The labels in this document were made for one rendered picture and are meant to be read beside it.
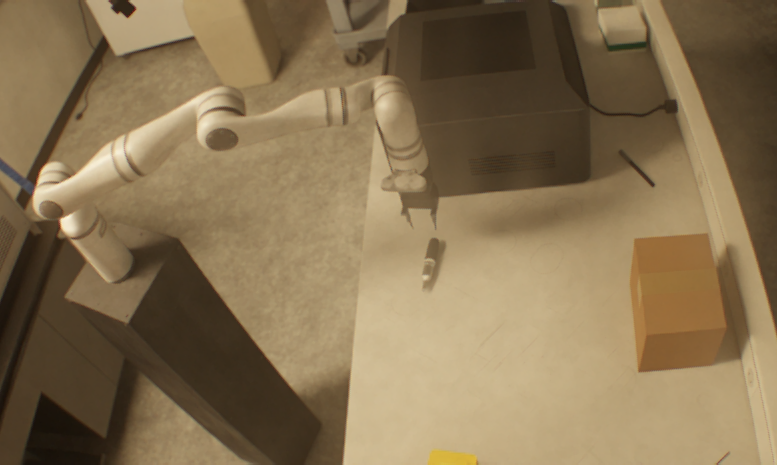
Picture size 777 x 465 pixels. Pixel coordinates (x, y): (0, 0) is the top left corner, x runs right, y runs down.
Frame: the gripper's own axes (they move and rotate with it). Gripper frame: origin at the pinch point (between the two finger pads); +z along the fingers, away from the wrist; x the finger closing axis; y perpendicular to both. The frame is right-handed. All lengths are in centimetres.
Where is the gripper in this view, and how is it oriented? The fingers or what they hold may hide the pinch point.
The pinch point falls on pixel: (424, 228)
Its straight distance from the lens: 149.9
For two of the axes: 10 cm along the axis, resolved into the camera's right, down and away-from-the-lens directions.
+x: -9.6, -0.3, 2.8
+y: 2.0, -7.9, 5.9
